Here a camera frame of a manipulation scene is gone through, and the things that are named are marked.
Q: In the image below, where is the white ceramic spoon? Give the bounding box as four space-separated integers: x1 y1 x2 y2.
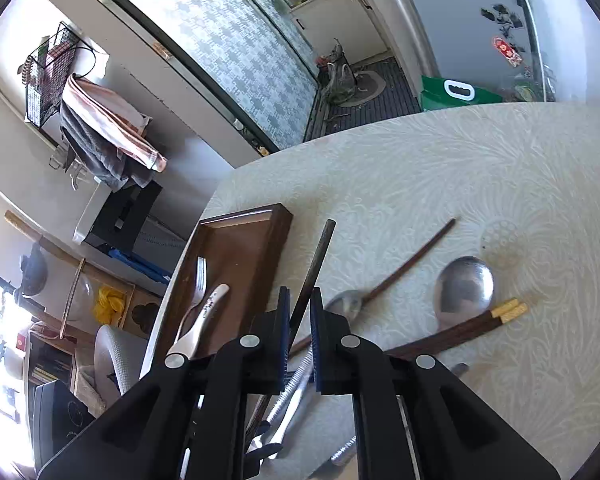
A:
164 284 230 367

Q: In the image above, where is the silver table knife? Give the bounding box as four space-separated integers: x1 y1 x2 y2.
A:
244 349 315 461

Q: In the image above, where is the wooden chopstick gold tip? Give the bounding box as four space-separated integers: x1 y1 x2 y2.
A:
394 301 530 361
384 297 522 356

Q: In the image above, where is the silver fork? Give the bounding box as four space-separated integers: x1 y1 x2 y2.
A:
174 257 208 341

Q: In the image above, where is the small dark metal spoon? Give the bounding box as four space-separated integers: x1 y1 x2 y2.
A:
289 288 366 356

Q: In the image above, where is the large spoon textured handle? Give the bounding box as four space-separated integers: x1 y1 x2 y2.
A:
327 256 494 466

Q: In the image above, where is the white kitchen cabinet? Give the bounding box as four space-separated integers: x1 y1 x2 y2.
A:
290 0 390 64

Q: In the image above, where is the yellow cloth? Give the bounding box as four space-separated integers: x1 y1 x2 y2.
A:
92 286 126 325

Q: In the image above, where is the brown wooden tray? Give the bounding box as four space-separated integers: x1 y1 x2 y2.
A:
140 204 292 375

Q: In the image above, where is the wooden ladder rack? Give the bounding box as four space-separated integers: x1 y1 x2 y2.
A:
2 209 136 340

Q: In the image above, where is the white sink basin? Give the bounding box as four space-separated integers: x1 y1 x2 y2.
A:
72 183 110 245

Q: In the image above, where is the grey hanging towel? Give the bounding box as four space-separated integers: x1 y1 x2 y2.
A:
59 102 152 192

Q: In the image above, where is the pink striped hanging towel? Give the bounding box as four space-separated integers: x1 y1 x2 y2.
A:
61 74 168 172

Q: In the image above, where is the plastic bag on floor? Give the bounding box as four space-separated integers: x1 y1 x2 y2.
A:
317 39 356 105

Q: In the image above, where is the patterned sliding door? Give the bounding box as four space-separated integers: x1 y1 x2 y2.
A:
108 0 318 153

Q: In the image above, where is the grey refrigerator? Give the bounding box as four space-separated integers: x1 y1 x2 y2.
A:
386 0 548 102

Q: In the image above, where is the green bag white handle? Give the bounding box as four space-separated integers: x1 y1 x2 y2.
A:
419 76 504 112

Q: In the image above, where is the black wire wall shelf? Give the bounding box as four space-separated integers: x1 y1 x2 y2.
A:
19 22 97 128

